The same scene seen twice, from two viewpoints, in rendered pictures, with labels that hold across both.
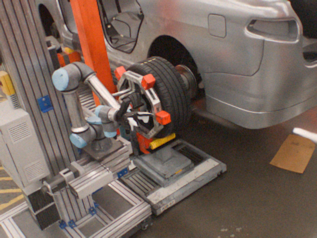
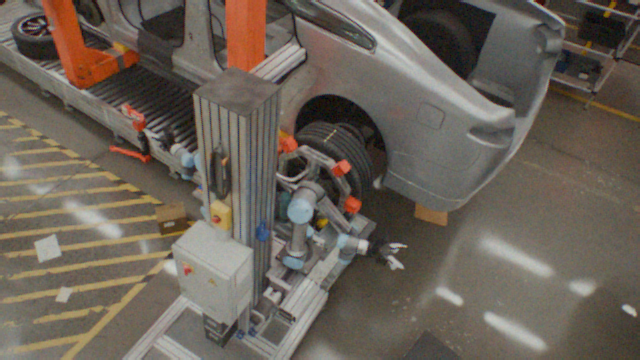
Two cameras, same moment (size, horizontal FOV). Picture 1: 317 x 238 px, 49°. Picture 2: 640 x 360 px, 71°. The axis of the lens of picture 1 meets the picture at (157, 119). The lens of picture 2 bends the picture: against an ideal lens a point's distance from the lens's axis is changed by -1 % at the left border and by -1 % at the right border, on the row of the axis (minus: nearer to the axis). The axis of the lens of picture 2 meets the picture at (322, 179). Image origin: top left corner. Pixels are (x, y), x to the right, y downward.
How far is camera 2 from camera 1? 1.65 m
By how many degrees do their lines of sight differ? 29
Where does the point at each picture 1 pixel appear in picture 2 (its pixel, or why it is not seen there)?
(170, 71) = (358, 150)
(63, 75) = (308, 210)
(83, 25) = not seen: hidden behind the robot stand
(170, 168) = (329, 240)
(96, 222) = (276, 323)
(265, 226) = (430, 292)
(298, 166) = (440, 217)
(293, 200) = (446, 259)
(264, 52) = (480, 155)
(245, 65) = (455, 160)
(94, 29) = not seen: hidden behind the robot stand
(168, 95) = (359, 181)
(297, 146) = not seen: hidden behind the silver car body
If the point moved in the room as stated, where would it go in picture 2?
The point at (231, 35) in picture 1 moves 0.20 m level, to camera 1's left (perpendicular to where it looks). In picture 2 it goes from (446, 131) to (419, 137)
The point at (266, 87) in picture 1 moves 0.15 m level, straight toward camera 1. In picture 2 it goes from (470, 182) to (477, 199)
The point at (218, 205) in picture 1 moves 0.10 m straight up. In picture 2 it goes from (380, 273) to (383, 266)
